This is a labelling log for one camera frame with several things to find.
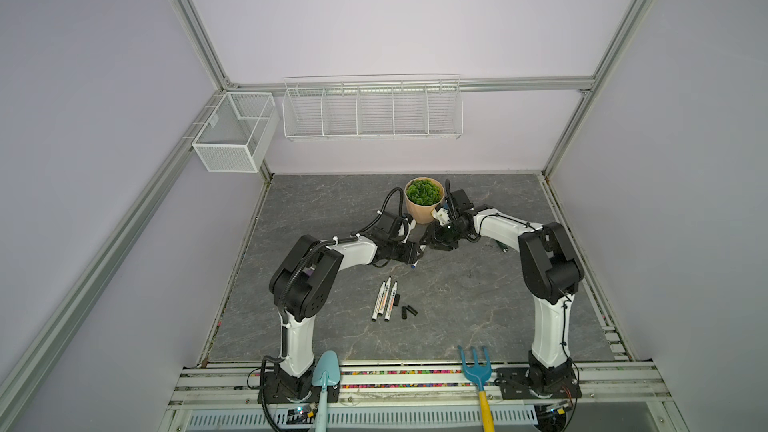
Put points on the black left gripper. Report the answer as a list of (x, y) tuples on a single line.
[(409, 256)]

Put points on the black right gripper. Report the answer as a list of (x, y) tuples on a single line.
[(434, 229)]

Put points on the white marker pen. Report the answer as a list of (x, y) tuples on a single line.
[(376, 305), (391, 301), (383, 301)]

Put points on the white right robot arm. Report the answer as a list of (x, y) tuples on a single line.
[(551, 273)]

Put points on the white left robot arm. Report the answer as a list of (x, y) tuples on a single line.
[(303, 283)]

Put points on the pink faceted plant pot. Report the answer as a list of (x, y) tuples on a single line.
[(421, 214)]

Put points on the green artificial plant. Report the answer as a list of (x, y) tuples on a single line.
[(424, 192)]

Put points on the teal garden trowel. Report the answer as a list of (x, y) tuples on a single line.
[(327, 375)]

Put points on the white mesh basket small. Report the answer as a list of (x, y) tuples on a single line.
[(237, 134)]

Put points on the blue garden fork yellow handle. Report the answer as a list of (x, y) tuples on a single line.
[(477, 369)]

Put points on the white wire basket long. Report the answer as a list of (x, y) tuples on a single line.
[(383, 106)]

